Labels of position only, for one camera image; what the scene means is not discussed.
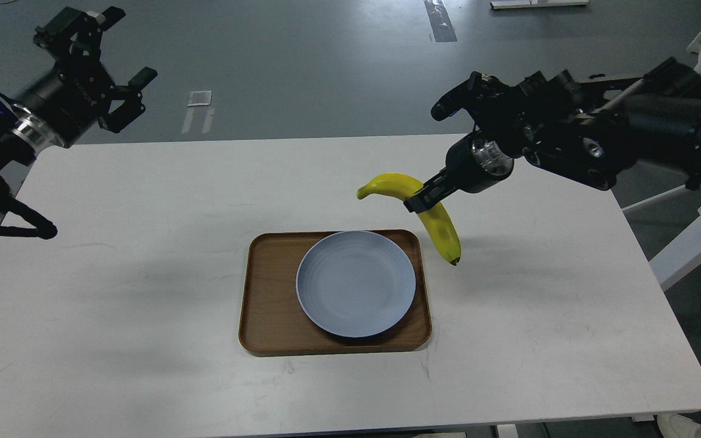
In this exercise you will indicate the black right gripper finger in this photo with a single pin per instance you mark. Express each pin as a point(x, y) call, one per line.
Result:
point(427, 197)
point(442, 178)

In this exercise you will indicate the brown wooden tray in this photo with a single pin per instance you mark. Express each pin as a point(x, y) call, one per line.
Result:
point(274, 324)

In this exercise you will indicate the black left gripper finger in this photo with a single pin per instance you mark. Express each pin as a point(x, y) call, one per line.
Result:
point(75, 36)
point(122, 104)

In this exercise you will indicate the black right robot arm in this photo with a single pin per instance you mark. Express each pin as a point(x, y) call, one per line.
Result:
point(586, 132)

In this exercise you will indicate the light blue plate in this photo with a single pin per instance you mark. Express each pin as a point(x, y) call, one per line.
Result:
point(355, 284)

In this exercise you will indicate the white shoe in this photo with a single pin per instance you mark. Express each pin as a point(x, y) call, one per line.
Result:
point(672, 425)

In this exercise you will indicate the yellow banana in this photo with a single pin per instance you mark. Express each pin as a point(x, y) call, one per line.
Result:
point(437, 222)

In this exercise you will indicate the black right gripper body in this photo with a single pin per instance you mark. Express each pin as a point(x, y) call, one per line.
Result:
point(475, 164)

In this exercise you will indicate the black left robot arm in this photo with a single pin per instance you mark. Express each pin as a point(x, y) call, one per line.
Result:
point(23, 137)

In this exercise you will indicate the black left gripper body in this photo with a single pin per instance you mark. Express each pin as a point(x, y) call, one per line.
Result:
point(70, 98)

